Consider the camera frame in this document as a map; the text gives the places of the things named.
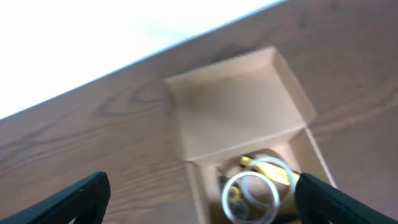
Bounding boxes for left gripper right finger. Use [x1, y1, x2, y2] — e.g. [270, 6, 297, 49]
[294, 173, 397, 224]

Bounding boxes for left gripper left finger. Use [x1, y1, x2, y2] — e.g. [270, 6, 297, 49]
[1, 172, 111, 224]

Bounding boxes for clear tape roll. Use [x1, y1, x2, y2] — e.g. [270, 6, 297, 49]
[239, 156, 300, 210]

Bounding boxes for white tape roll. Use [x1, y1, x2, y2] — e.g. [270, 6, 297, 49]
[221, 171, 280, 224]

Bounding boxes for yellow black correction tape dispenser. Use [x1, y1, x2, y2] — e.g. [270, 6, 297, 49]
[218, 171, 250, 220]

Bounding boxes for brown cardboard box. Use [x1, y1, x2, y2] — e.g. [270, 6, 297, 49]
[165, 47, 335, 223]

